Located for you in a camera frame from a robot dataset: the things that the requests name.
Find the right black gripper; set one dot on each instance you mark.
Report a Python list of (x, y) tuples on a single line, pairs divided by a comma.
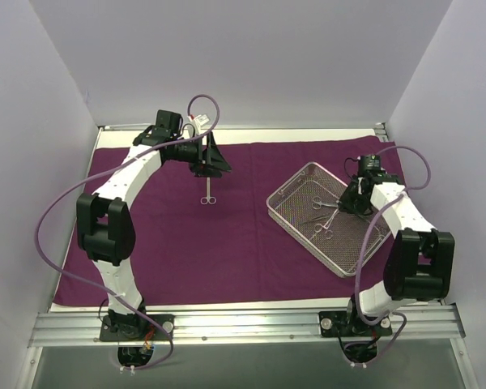
[(352, 198)]

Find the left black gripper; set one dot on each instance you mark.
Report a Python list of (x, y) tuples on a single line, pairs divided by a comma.
[(205, 153)]

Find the silver surgical scissors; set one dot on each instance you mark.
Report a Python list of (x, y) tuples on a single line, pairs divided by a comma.
[(318, 203)]

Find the silver surgical forceps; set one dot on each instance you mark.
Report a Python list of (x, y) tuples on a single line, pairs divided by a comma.
[(324, 229)]

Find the metal mesh instrument tray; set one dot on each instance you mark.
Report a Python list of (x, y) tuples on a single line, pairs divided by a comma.
[(291, 204)]

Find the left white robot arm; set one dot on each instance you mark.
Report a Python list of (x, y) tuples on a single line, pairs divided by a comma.
[(105, 229)]

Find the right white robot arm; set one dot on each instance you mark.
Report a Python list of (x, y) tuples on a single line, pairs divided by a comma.
[(419, 265)]

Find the thin silver tweezers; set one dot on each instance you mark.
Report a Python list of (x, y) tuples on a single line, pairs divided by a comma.
[(311, 220)]

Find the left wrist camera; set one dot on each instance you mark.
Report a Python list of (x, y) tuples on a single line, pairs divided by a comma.
[(170, 124)]

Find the back aluminium rail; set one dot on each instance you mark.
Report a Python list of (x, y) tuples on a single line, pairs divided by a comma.
[(143, 126)]

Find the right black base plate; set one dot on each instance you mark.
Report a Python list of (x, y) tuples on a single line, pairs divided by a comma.
[(336, 323)]

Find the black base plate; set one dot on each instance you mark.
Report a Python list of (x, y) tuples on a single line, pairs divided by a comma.
[(132, 327), (336, 323)]

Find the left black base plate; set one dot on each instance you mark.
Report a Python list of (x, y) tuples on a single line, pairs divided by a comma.
[(132, 327)]

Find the front aluminium rail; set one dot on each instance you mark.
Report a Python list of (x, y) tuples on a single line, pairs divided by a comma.
[(255, 326)]

